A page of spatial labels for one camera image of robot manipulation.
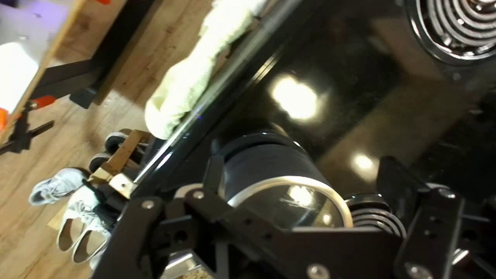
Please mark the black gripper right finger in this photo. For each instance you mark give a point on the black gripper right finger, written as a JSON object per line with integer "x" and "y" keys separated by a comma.
{"x": 435, "y": 226}

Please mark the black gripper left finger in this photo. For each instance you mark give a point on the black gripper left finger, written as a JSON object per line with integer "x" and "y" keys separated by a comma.
{"x": 242, "y": 226}

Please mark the silver metal pot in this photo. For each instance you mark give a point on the silver metal pot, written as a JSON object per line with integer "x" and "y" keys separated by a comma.
{"x": 269, "y": 164}

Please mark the black electric stove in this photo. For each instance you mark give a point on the black electric stove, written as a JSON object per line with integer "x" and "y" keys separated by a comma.
{"x": 362, "y": 78}

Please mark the wooden table top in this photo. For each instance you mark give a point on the wooden table top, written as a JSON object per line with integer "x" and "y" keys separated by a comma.
{"x": 67, "y": 31}

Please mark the small electric burner coil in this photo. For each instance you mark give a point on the small electric burner coil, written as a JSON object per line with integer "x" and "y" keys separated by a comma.
{"x": 380, "y": 219}

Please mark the white slip-on shoe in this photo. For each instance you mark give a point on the white slip-on shoe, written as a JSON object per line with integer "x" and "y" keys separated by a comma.
{"x": 75, "y": 225}
{"x": 94, "y": 242}

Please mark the black shoe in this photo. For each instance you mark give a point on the black shoe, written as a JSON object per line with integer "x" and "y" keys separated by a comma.
{"x": 115, "y": 140}
{"x": 98, "y": 163}

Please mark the pale yellow dish towel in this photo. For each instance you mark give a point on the pale yellow dish towel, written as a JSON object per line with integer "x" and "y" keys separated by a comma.
{"x": 187, "y": 82}

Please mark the grey white sneaker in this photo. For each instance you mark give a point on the grey white sneaker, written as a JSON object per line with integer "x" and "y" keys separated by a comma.
{"x": 56, "y": 186}

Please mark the large electric burner coil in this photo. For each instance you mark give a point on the large electric burner coil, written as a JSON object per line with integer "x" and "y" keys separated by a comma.
{"x": 459, "y": 25}

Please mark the black stand base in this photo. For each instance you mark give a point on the black stand base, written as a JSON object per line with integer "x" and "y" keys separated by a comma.
{"x": 118, "y": 36}

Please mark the orange clamp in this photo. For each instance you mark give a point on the orange clamp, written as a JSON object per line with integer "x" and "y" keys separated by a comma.
{"x": 44, "y": 101}

